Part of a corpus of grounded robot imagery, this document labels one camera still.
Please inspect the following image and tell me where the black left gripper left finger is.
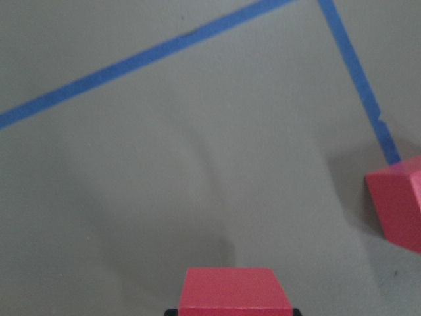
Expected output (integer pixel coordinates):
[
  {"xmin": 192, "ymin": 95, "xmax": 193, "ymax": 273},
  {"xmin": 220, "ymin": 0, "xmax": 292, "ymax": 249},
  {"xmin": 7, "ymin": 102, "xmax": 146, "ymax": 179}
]
[{"xmin": 164, "ymin": 309, "xmax": 178, "ymax": 316}]

